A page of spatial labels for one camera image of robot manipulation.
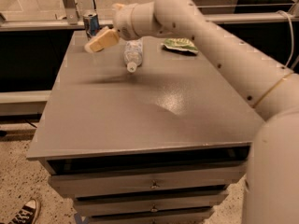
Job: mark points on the clear plastic water bottle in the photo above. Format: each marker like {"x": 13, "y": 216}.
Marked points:
{"x": 133, "y": 54}

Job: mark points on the green chip bag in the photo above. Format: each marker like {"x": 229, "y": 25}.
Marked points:
{"x": 181, "y": 45}

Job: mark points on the black white sneaker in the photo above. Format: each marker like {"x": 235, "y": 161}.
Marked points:
{"x": 28, "y": 214}

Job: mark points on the grey drawer cabinet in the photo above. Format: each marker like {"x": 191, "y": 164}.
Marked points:
{"x": 173, "y": 110}

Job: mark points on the middle grey drawer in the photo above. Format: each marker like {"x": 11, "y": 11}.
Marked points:
{"x": 150, "y": 203}

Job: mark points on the bottom grey drawer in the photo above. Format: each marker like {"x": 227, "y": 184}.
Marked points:
{"x": 160, "y": 217}

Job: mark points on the red bull can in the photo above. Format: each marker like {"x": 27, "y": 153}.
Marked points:
{"x": 91, "y": 24}

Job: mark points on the grey drawer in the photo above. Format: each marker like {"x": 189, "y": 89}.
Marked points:
{"x": 160, "y": 217}
{"x": 143, "y": 180}
{"x": 150, "y": 203}

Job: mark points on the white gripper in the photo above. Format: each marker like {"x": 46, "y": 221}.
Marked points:
{"x": 123, "y": 20}

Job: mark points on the top grey drawer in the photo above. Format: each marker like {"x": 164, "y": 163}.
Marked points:
{"x": 143, "y": 180}

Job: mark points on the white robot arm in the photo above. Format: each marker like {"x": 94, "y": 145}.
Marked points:
{"x": 272, "y": 89}

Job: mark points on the metal railing frame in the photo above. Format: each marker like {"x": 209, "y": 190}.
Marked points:
{"x": 65, "y": 25}

